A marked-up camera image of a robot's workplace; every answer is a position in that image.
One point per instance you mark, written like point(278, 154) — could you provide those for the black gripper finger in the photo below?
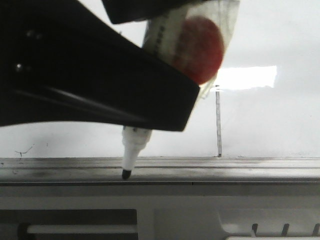
point(59, 62)
point(125, 11)

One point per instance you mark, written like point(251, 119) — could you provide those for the white appliance below board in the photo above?
point(160, 212)

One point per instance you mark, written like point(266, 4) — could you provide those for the grey aluminium whiteboard tray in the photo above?
point(90, 170)

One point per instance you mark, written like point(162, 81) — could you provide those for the white whiteboard surface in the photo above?
point(269, 94)

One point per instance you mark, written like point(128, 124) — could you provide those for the white whiteboard marker pen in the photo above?
point(160, 40)

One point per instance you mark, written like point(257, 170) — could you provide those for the red round magnet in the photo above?
point(200, 49)

